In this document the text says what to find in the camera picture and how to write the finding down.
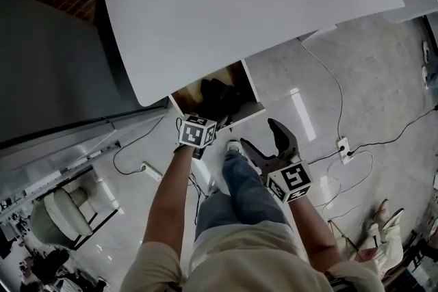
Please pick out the small white power strip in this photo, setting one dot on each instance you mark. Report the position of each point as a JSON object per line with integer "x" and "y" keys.
{"x": 153, "y": 171}

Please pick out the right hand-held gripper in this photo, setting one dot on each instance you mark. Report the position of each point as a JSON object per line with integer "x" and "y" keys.
{"x": 291, "y": 181}

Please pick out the green chair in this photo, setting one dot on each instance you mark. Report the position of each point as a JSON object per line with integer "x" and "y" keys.
{"x": 65, "y": 212}

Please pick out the person's right forearm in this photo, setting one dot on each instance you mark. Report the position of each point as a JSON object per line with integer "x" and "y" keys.
{"x": 315, "y": 232}

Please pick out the white wooden drawer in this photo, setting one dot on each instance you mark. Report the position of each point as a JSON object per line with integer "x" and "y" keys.
{"x": 251, "y": 111}

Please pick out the grey refrigerator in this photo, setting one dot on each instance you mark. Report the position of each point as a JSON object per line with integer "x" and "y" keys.
{"x": 51, "y": 72}

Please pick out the person's white shoe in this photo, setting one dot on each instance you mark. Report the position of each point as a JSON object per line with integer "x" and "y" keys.
{"x": 234, "y": 146}

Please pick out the person's cream shirt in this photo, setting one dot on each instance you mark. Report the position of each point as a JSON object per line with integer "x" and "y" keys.
{"x": 246, "y": 260}

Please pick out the long white power strip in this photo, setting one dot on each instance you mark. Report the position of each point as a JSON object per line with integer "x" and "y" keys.
{"x": 344, "y": 148}

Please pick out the person's left forearm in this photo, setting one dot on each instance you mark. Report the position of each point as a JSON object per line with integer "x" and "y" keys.
{"x": 167, "y": 198}

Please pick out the person's blue jeans leg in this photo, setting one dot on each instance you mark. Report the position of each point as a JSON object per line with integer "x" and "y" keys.
{"x": 243, "y": 195}

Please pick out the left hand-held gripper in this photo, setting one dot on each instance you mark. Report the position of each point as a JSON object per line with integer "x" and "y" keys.
{"x": 196, "y": 133}

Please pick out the white desk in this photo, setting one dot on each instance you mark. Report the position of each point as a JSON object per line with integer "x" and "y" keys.
{"x": 239, "y": 3}

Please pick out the black item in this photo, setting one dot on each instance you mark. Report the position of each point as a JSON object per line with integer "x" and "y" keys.
{"x": 219, "y": 95}

